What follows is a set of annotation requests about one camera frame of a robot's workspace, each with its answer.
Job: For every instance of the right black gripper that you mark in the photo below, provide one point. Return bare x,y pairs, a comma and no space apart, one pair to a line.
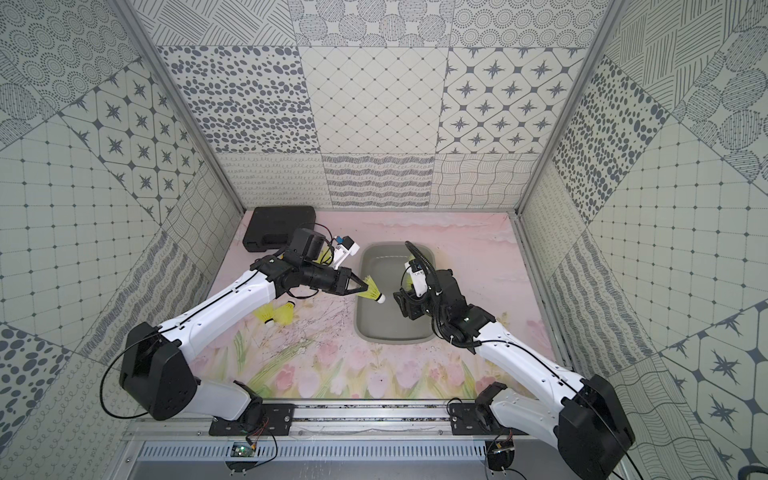
409,304

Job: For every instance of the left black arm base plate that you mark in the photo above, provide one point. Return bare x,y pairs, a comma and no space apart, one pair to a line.
257,418

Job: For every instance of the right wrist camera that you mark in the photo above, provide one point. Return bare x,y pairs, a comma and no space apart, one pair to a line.
418,275

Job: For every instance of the white perforated cable duct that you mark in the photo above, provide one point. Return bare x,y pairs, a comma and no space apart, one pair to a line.
452,450

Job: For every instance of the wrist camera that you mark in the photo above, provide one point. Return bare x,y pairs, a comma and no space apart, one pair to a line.
418,275
305,246

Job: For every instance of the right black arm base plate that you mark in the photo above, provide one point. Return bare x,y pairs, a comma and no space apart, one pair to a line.
469,418

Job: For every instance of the grey plastic storage box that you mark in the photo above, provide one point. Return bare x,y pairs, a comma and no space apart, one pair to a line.
383,322

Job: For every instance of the small green circuit board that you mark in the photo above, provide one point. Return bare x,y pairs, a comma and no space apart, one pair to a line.
242,450

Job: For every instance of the black plastic tool case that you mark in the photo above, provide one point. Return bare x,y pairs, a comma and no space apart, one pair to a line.
271,228

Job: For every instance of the yellow shuttlecock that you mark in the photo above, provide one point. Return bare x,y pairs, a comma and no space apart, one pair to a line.
284,314
327,256
372,291
407,280
265,314

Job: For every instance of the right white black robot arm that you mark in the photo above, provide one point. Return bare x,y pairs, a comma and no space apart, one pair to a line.
582,418

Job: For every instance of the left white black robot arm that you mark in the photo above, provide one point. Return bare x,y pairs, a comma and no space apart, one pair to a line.
156,362

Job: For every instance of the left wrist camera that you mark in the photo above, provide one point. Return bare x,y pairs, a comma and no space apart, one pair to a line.
305,246

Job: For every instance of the aluminium mounting rail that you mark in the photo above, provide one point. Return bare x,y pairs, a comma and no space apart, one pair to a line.
314,419

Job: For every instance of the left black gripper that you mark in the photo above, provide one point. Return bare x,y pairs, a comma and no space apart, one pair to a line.
339,281

